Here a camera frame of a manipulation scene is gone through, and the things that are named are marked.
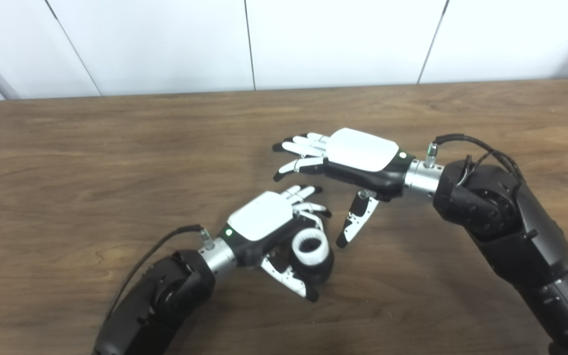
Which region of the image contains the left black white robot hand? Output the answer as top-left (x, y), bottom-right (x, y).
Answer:
top-left (217, 185), bottom-right (332, 303)

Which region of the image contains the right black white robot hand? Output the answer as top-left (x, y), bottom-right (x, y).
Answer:
top-left (272, 128), bottom-right (415, 249)

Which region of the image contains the white plastic ring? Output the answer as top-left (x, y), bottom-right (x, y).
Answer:
top-left (291, 229), bottom-right (330, 265)

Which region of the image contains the round black plastic part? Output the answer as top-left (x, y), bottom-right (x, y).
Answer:
top-left (269, 228), bottom-right (335, 285)

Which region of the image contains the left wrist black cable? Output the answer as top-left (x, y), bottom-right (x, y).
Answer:
top-left (106, 225), bottom-right (215, 321)

